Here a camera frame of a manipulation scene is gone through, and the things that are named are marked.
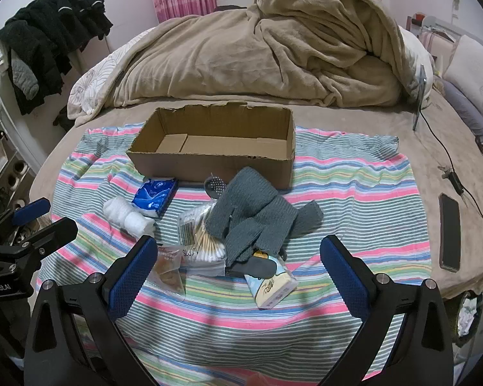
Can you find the beige floral pillow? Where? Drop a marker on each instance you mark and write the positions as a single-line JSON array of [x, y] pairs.
[[479, 80]]

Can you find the black charger adapter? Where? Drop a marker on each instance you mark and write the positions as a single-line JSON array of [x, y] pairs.
[[453, 179]]

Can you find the white cotton pads roll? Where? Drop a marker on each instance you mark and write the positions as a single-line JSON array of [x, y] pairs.
[[131, 219]]

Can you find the grey pillow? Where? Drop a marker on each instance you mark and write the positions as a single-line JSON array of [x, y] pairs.
[[467, 112]]

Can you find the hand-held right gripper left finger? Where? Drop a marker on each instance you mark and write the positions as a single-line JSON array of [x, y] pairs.
[[131, 273]]

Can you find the floral quilt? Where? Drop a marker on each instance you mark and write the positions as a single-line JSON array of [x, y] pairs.
[[92, 84]]

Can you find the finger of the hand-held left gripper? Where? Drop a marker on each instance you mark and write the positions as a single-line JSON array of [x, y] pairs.
[[28, 211], [58, 229]]

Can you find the beige fleece blanket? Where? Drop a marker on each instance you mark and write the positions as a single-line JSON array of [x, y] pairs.
[[225, 56]]

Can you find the grey knitted gloves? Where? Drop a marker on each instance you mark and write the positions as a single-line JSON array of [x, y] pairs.
[[257, 209]]

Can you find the black clothes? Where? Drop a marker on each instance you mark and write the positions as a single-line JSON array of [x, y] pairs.
[[44, 36]]

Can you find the taupe bed sheet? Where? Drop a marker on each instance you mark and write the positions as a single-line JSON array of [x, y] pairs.
[[386, 120]]

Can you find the black phone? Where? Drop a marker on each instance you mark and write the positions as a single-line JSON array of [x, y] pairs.
[[449, 233]]

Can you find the striped cloth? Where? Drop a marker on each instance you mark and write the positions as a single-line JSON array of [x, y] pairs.
[[346, 193]]

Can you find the cluttered shelf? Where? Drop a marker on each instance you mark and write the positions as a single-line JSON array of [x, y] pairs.
[[0, 161]]

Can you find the grey quilted garment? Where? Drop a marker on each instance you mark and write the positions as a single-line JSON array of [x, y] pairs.
[[24, 76]]

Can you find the dark tablet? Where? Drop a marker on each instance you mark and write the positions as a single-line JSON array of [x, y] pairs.
[[420, 96]]

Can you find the grey hair brush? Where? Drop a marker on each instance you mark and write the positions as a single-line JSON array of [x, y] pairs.
[[215, 187]]

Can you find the cardboard box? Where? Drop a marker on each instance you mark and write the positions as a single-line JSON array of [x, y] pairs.
[[209, 169]]

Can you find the dark object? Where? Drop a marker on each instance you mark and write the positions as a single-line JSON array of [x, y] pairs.
[[261, 266]]

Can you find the yellow tissue pack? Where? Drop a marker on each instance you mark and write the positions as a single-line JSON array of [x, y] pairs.
[[271, 285]]

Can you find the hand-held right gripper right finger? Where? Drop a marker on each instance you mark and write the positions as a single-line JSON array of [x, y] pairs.
[[346, 273]]

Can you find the cotton swab bag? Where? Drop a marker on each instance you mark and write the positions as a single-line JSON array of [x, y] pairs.
[[203, 241]]

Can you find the clear snack packet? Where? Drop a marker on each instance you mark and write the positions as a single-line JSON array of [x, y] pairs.
[[169, 273]]

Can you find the blue tissue packet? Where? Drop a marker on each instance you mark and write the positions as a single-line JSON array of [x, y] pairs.
[[153, 199]]

